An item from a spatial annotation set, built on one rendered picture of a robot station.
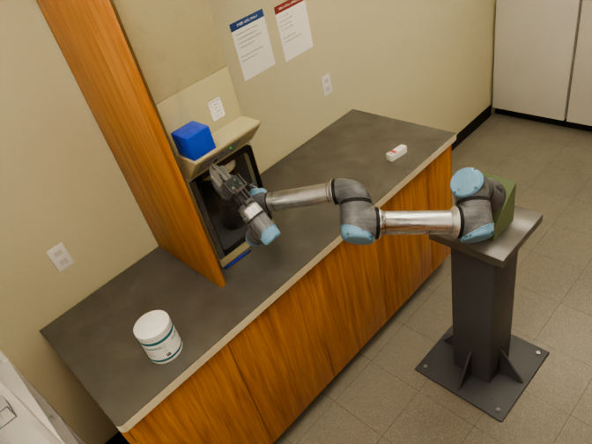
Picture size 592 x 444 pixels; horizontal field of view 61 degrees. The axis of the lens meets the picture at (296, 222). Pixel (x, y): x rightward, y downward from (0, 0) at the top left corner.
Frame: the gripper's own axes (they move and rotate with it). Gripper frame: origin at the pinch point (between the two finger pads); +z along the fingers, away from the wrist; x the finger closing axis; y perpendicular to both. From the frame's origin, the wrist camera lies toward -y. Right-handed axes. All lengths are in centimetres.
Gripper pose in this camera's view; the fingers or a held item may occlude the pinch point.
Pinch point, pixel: (211, 167)
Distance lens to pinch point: 191.2
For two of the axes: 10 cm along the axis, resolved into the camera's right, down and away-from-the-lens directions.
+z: -6.4, -7.7, 0.3
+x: -6.9, 5.5, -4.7
